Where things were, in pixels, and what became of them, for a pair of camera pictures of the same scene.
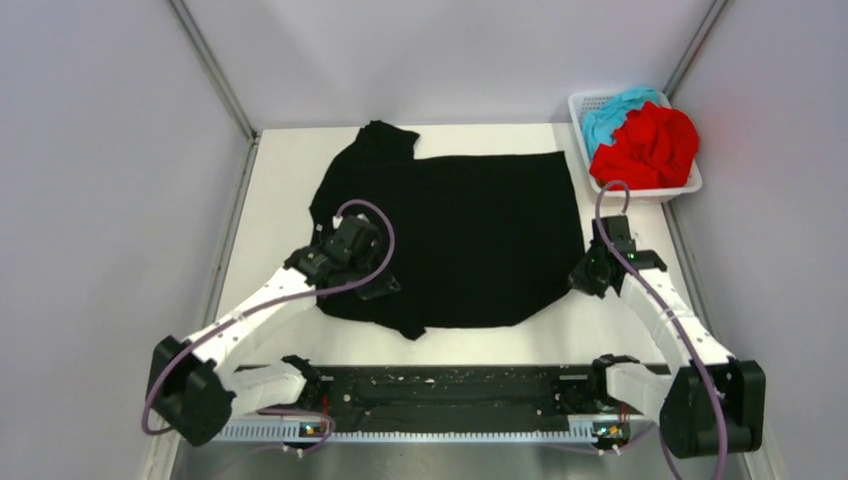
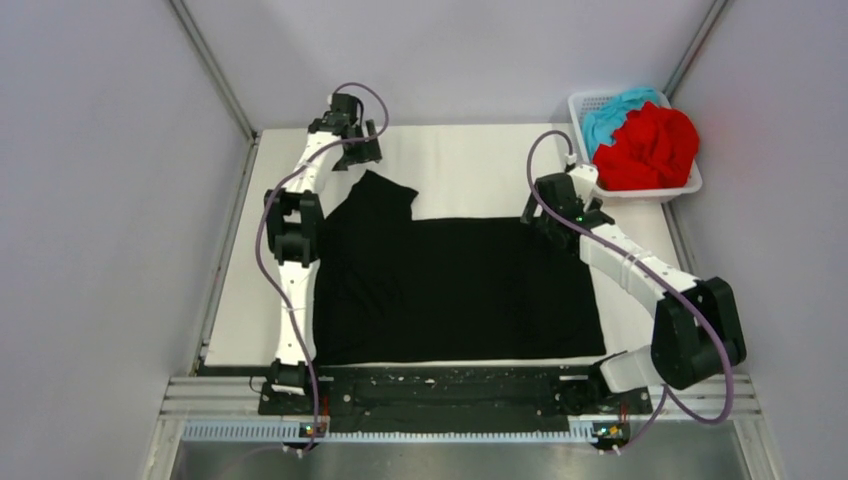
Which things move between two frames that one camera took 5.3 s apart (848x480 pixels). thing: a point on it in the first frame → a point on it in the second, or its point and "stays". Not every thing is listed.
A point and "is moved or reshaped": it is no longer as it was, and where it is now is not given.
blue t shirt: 599,126 stays
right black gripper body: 586,274 → 530,214
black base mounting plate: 459,398 stays
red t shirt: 653,148 stays
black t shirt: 481,241 is moved or reshaped
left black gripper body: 363,267 → 361,151
